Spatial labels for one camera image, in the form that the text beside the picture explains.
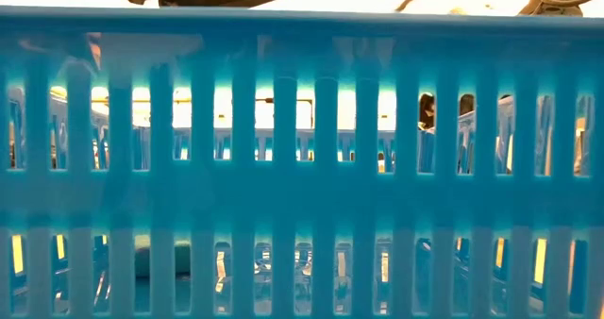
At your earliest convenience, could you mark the person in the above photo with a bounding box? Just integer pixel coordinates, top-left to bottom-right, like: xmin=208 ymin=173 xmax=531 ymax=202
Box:
xmin=418 ymin=92 xmax=436 ymax=131

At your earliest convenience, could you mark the blue slotted plastic basket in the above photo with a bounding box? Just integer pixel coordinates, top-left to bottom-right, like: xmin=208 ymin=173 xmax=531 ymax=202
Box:
xmin=0 ymin=5 xmax=604 ymax=319

